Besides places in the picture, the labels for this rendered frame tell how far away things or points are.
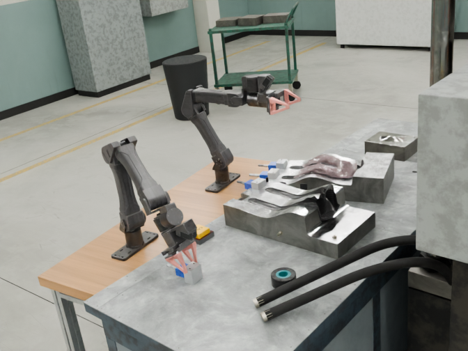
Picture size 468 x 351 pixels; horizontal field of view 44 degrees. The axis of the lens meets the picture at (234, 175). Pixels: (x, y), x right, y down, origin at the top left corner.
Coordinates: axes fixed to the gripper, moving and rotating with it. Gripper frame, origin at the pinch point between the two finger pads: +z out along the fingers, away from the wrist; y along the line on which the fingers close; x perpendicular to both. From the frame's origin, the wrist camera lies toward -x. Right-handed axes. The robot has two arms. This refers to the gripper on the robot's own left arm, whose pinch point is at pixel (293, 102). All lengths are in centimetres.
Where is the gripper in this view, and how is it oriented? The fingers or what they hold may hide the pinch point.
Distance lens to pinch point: 230.0
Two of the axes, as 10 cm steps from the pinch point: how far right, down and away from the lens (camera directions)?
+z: 8.4, 1.4, -5.2
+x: 0.9, 9.1, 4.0
